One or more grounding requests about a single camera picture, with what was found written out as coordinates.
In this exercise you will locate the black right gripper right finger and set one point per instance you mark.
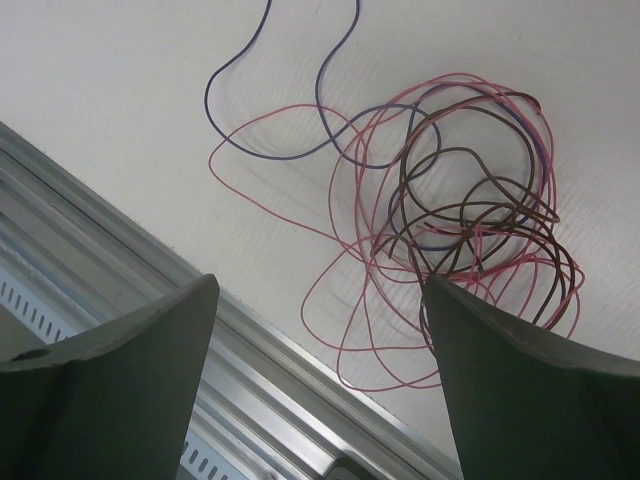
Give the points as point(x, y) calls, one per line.
point(526, 403)

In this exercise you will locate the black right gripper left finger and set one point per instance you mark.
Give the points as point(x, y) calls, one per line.
point(110, 385)

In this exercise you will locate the aluminium rail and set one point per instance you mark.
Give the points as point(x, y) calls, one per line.
point(121, 361)

